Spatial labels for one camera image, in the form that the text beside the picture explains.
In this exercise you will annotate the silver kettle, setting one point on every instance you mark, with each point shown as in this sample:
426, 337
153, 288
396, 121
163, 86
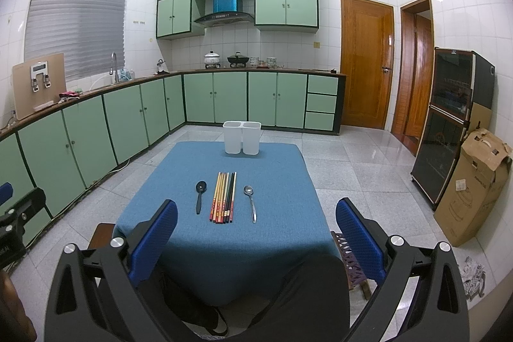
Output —
161, 67

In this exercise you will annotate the red-handled bamboo chopstick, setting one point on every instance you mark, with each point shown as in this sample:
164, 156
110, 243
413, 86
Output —
233, 192
214, 200
221, 198
225, 196

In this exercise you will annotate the black wok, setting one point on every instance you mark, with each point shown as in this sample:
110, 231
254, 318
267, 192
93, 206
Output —
238, 60

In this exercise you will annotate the brown cardboard box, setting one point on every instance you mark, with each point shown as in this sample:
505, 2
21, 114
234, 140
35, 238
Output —
474, 187

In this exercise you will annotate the black trousers leg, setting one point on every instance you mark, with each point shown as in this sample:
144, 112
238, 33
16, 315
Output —
312, 304

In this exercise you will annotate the blue tablecloth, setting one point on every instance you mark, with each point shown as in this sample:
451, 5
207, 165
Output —
243, 222

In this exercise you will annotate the wooden open door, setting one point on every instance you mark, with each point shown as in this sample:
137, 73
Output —
416, 72

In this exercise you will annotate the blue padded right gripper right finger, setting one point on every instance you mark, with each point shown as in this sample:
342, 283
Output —
438, 310

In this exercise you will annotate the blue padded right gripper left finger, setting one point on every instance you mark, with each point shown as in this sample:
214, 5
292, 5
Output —
94, 293

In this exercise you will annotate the black glass cabinet appliance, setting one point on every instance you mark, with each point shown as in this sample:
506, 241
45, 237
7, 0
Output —
460, 102

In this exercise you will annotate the white cooking pot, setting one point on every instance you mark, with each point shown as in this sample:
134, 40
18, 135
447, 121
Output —
212, 60

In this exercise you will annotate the silver metal spoon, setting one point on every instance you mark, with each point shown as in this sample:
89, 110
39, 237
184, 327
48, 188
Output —
248, 190

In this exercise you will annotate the blue box above hood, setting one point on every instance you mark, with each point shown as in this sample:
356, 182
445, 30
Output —
227, 6

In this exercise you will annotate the white twin utensil holder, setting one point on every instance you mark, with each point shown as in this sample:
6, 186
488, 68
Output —
242, 136

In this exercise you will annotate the black range hood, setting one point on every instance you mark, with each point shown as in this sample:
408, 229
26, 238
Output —
223, 18

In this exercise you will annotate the patterned floor rag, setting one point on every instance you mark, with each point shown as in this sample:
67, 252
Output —
473, 276

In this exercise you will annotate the cardboard board with hardware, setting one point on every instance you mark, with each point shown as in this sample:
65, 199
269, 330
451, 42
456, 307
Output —
37, 84

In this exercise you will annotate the green lower kitchen cabinets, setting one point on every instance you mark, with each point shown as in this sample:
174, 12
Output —
68, 148

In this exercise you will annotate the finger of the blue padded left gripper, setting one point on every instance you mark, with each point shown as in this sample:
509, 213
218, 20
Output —
26, 208
6, 192

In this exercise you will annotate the black plastic spoon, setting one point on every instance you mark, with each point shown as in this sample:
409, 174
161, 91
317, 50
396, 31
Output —
200, 188

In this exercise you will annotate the chrome sink faucet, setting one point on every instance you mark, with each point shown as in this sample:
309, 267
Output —
114, 67

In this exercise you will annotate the red cloth on counter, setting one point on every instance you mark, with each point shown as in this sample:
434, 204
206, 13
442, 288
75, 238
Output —
68, 95

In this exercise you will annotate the wooden closed door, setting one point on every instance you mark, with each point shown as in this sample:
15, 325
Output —
367, 54

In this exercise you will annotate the grey window blind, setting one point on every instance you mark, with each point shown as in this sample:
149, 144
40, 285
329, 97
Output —
85, 31

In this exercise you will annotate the wooden stool with patterned cushion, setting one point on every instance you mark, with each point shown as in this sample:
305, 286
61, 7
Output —
354, 272

